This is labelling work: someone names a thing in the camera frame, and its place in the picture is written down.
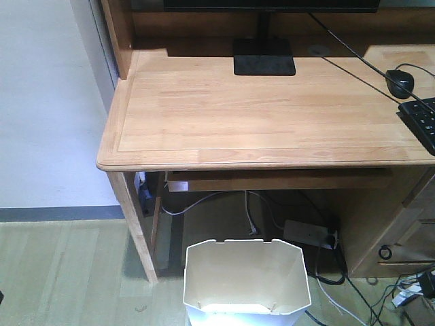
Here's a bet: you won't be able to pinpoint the white plastic trash bin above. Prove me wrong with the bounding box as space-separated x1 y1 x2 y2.
184 239 312 325

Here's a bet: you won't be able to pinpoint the wooden desk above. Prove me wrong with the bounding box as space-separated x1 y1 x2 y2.
97 1 434 283

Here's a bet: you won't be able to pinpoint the grey power strip under desk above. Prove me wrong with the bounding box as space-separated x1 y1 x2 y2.
283 220 338 249

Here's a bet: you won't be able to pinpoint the black monitor with stand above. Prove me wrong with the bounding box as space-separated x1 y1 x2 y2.
163 0 380 76

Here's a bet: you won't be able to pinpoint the black computer mouse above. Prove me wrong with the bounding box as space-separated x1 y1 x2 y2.
385 69 415 99

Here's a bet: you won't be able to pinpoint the black keyboard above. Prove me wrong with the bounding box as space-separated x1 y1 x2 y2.
397 97 434 155

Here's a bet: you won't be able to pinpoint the white power strip on floor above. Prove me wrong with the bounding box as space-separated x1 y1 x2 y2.
391 284 423 307

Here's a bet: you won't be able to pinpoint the white cable under desk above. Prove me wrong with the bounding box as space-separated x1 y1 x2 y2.
160 190 277 236

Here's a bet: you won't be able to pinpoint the black monitor cable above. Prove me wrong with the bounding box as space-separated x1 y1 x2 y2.
307 12 435 111

